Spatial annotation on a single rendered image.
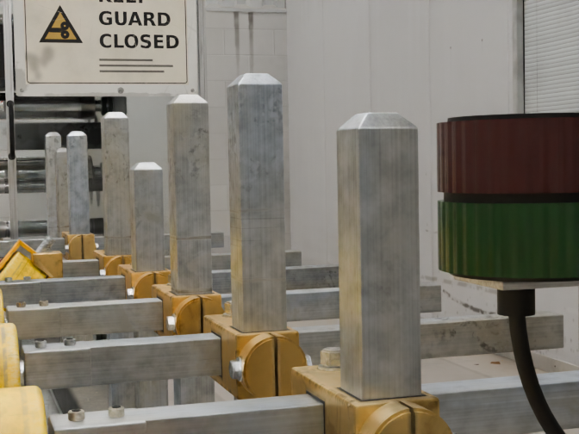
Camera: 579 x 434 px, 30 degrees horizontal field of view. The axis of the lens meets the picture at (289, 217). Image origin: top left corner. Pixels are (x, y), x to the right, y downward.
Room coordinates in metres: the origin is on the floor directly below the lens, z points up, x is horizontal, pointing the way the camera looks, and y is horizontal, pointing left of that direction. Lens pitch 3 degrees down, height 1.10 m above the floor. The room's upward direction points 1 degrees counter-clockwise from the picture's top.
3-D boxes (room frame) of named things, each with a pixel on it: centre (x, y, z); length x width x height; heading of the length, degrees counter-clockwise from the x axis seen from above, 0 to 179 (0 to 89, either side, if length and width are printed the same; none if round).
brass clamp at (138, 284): (1.34, 0.18, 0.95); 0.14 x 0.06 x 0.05; 17
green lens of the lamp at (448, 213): (0.35, -0.08, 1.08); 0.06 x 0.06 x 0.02
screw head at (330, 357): (0.67, -0.03, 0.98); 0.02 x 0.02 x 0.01
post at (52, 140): (2.51, 0.54, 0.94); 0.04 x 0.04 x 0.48; 17
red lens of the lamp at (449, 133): (0.35, -0.08, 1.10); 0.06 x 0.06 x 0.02
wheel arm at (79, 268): (1.62, 0.16, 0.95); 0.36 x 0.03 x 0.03; 107
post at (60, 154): (2.27, 0.47, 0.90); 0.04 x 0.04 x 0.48; 17
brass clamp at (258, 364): (0.86, 0.03, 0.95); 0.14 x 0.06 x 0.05; 17
